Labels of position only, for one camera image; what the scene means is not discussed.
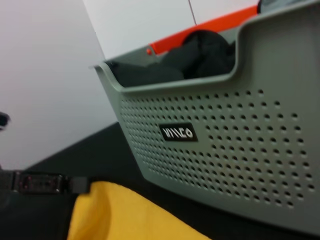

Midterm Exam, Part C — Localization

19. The black tablecloth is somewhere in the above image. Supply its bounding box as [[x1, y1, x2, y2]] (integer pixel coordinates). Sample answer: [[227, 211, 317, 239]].
[[0, 119, 320, 240]]

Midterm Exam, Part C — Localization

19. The grey perforated plastic storage basket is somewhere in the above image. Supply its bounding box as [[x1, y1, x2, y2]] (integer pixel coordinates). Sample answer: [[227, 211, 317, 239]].
[[89, 0, 320, 238]]

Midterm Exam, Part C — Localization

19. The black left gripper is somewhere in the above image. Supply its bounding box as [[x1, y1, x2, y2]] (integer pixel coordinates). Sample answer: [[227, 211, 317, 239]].
[[0, 169, 90, 195]]

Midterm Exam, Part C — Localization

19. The black cloth in basket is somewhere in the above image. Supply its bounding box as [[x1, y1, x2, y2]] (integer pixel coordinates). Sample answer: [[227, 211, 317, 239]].
[[113, 29, 238, 88]]

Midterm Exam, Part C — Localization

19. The yellow and grey towel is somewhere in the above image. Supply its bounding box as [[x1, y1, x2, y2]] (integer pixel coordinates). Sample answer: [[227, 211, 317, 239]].
[[66, 180, 215, 240]]

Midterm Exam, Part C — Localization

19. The orange bar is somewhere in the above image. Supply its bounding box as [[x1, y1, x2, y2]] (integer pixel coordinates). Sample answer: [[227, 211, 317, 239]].
[[146, 4, 260, 55]]

